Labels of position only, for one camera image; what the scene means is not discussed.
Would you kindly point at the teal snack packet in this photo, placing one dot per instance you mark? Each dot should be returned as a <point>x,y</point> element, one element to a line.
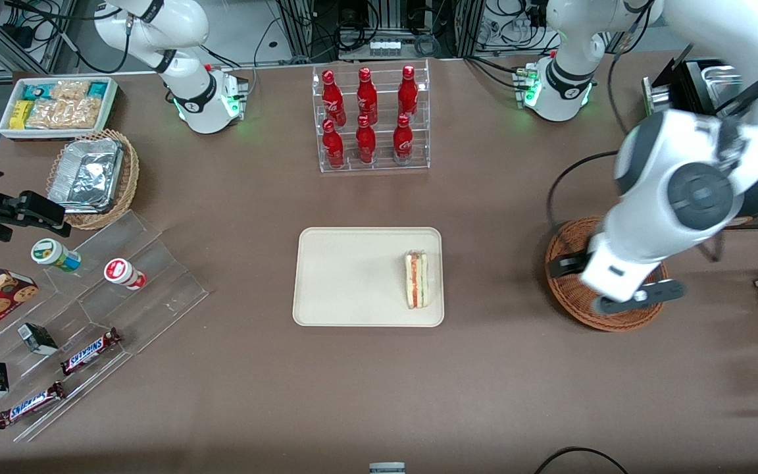
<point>98,89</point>
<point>35,92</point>

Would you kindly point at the red cola bottle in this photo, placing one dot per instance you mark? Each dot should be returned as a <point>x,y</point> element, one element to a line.
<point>332,99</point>
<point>403,139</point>
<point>333,146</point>
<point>366,143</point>
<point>408,92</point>
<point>366,95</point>

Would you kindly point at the triangular sandwich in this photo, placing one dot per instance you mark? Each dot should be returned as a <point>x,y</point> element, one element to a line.
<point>416,280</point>

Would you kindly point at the yellow snack packet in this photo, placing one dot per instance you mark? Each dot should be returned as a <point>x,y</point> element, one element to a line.
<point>20,115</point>

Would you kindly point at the black machine box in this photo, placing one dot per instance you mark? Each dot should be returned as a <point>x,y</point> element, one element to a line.
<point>685,89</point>

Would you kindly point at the light wicker basket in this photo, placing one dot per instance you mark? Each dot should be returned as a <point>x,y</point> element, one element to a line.
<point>130,178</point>

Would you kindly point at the clear acrylic bottle rack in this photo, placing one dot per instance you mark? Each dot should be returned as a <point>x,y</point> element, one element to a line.
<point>379,168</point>

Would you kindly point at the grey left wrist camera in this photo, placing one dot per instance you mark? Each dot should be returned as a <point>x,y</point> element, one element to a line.
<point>642,296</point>

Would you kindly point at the cream plastic tray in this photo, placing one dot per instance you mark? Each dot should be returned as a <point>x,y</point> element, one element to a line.
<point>353,276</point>

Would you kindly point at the clear acrylic step shelf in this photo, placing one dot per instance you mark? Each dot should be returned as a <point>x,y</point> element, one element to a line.
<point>155,296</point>

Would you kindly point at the stainless steel pan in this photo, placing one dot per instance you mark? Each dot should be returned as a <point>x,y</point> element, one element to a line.
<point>721,79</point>

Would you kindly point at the aluminium foil container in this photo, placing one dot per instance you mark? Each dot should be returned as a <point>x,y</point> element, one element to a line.
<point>86,174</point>

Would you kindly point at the white snack bin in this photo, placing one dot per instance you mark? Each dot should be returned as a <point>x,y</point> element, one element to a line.
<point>7,131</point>

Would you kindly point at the small grey device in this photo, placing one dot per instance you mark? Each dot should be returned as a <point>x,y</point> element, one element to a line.
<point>387,468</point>

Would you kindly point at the Snickers chocolate bar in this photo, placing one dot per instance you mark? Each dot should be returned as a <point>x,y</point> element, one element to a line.
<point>89,351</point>
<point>30,405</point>

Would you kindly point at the green lid yogurt cup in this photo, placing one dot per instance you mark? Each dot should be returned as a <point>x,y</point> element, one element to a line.
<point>53,255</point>

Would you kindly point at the brown wicker basket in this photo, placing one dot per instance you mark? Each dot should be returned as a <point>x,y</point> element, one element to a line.
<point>566,296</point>

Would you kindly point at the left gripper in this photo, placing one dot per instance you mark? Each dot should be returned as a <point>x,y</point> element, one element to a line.
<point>564,264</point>

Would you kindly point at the large clear cracker packet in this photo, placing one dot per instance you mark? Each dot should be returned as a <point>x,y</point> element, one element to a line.
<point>63,113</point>

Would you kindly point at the small clear cracker packet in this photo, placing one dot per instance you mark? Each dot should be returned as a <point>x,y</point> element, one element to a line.
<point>70,90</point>

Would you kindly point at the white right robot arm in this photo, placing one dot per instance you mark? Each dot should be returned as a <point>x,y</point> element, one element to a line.
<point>195,99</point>

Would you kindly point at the white power strip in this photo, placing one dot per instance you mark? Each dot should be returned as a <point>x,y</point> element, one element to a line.
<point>384,47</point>

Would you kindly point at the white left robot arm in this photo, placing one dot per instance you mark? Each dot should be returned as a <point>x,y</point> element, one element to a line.
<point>695,178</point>

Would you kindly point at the red lid yogurt cup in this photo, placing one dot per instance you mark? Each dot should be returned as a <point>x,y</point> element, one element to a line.
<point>122,272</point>

